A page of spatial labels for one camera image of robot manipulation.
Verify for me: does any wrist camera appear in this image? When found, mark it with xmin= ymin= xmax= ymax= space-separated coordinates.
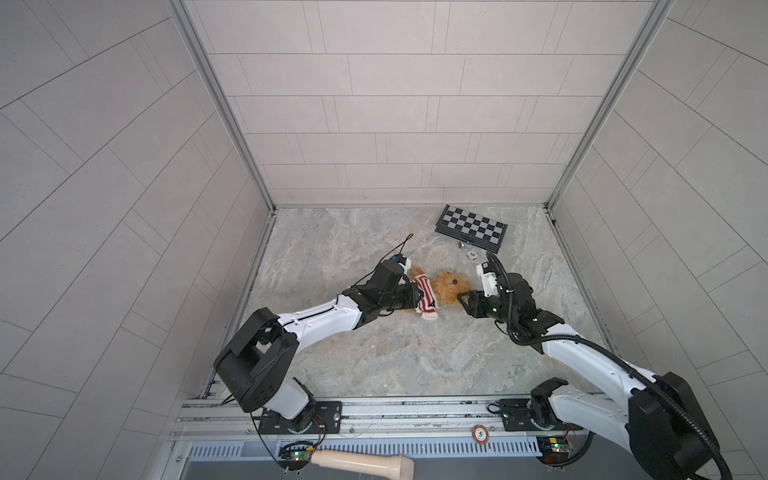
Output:
xmin=476 ymin=262 xmax=498 ymax=297
xmin=390 ymin=253 xmax=412 ymax=274

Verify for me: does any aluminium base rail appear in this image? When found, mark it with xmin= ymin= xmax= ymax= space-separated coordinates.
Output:
xmin=170 ymin=395 xmax=588 ymax=460

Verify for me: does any right green circuit board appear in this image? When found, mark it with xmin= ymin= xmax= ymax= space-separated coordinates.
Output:
xmin=536 ymin=436 xmax=573 ymax=465

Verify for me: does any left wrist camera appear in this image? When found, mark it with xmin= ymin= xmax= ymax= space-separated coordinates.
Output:
xmin=390 ymin=253 xmax=412 ymax=274

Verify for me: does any folded black chess board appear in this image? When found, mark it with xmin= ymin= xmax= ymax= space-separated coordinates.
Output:
xmin=435 ymin=205 xmax=507 ymax=254

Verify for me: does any aluminium corner profile right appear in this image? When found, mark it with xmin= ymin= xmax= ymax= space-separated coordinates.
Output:
xmin=544 ymin=0 xmax=675 ymax=213

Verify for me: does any round red sticker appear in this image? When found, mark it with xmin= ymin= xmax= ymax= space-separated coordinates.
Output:
xmin=472 ymin=424 xmax=490 ymax=445

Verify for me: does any beige wooden handle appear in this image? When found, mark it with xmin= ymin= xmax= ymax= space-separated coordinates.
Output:
xmin=310 ymin=450 xmax=415 ymax=480

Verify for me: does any green circuit board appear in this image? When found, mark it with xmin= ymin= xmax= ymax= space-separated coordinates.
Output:
xmin=277 ymin=441 xmax=315 ymax=471
xmin=536 ymin=436 xmax=573 ymax=465

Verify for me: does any aluminium corner profile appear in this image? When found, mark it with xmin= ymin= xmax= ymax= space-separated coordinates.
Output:
xmin=544 ymin=0 xmax=675 ymax=213
xmin=166 ymin=0 xmax=276 ymax=215

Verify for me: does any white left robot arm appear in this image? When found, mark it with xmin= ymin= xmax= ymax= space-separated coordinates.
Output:
xmin=213 ymin=254 xmax=423 ymax=432

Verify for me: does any aluminium corner profile left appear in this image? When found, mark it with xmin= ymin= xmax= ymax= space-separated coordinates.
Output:
xmin=166 ymin=0 xmax=276 ymax=215

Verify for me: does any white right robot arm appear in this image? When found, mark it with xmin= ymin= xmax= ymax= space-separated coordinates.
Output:
xmin=457 ymin=269 xmax=733 ymax=479

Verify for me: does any red white striped knit sweater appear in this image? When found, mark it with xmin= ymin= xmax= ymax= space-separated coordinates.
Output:
xmin=412 ymin=273 xmax=439 ymax=321

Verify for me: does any left green circuit board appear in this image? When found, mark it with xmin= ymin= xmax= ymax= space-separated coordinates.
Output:
xmin=277 ymin=441 xmax=315 ymax=471

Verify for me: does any thin black camera cable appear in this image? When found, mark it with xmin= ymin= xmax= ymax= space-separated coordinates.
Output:
xmin=350 ymin=233 xmax=415 ymax=289

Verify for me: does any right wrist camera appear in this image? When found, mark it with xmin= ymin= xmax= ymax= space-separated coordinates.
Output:
xmin=476 ymin=262 xmax=498 ymax=297

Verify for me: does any black corrugated cable conduit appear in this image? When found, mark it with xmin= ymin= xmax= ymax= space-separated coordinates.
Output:
xmin=484 ymin=251 xmax=734 ymax=480

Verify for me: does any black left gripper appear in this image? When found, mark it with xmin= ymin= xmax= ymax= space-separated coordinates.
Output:
xmin=375 ymin=284 xmax=427 ymax=312

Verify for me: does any brown teddy bear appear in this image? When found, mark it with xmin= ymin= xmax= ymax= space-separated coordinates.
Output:
xmin=409 ymin=267 xmax=470 ymax=314

